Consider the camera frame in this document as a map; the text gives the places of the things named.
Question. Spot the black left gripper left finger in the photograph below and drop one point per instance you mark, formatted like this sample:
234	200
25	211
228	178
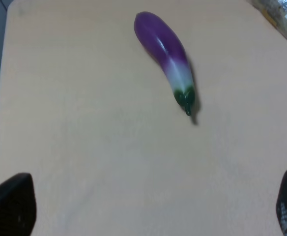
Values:
17	206

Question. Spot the purple toy eggplant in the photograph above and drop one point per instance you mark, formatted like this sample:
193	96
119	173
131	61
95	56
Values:
160	41

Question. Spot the foil wrapped snack package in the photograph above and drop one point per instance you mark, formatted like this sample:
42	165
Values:
275	11

